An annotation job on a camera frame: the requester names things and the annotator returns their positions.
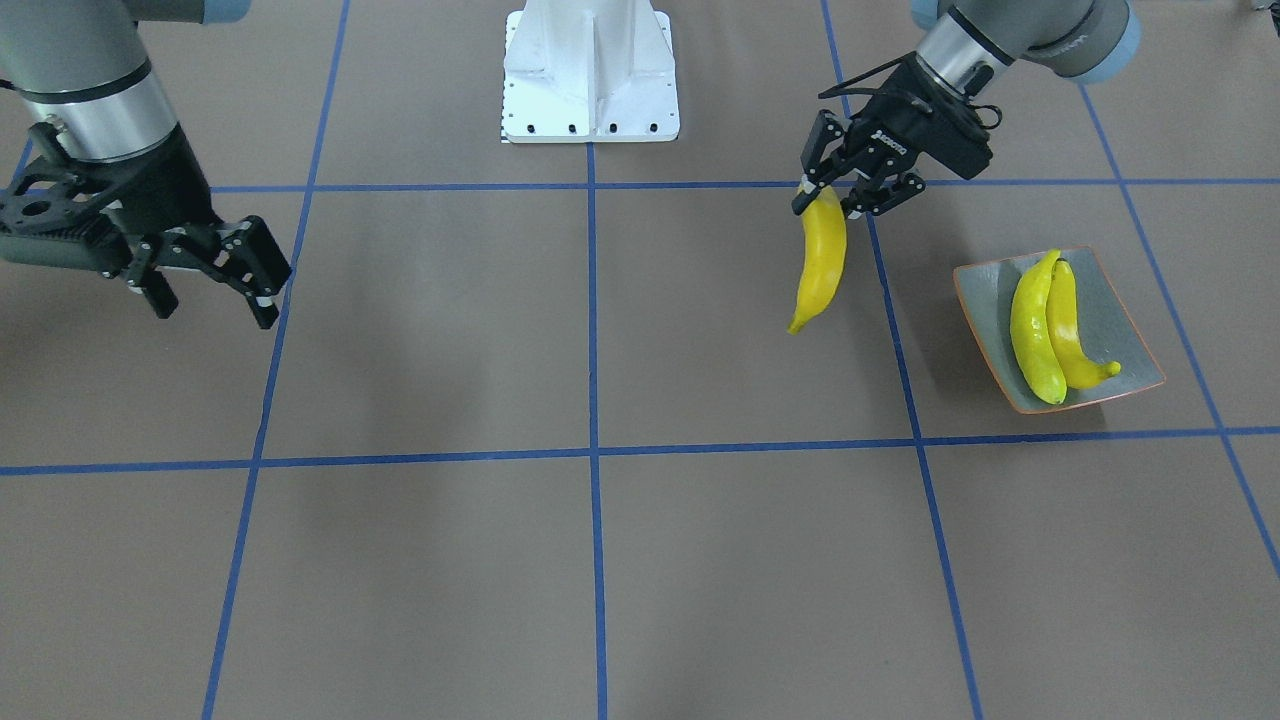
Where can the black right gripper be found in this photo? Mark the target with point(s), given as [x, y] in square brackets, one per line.
[168, 178]

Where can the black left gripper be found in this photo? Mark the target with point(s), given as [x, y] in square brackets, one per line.
[908, 128]

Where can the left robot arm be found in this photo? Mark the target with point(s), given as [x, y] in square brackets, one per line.
[970, 44]

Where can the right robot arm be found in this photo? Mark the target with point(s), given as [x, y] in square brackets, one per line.
[82, 67]

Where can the grey square plate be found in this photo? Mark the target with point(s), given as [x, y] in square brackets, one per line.
[986, 291]

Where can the white camera pole base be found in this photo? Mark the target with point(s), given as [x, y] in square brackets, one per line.
[589, 72]

